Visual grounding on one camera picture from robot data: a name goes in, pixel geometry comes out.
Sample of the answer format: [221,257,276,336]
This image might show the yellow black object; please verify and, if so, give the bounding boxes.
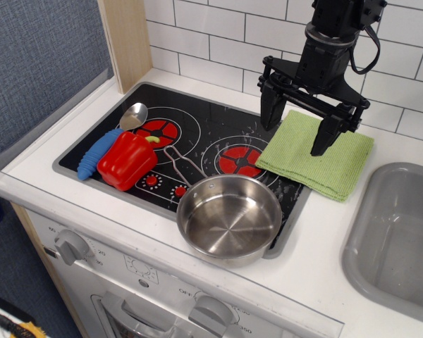
[0,308,48,338]

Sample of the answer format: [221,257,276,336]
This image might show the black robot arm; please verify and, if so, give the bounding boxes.
[258,1,387,156]

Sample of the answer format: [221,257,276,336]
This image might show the white toy oven front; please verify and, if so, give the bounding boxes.
[28,212,343,337]

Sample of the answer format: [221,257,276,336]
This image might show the wooden post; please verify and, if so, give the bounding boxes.
[97,0,153,94]

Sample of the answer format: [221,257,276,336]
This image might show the grey sink basin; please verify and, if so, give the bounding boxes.
[342,163,423,322]

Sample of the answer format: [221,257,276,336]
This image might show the blue handled metal spoon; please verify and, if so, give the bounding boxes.
[77,103,148,180]

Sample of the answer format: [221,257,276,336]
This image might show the grey oven knob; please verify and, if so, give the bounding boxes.
[54,230,90,265]
[188,296,234,334]

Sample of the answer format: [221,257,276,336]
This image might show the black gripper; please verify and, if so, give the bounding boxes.
[258,27,369,156]

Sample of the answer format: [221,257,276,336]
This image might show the grey right oven knob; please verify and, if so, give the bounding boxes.
[188,296,234,334]

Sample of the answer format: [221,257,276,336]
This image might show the silver pot with handle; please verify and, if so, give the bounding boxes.
[163,144,283,268]

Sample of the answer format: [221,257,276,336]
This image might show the green folded cloth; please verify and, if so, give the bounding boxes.
[256,110,374,202]

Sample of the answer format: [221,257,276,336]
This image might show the red toy bell pepper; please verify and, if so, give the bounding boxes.
[97,132,160,191]

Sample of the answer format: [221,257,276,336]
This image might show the grey left oven knob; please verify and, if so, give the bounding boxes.
[54,230,90,265]

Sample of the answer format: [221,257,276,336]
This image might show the black toy stovetop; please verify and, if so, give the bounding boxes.
[54,83,310,259]

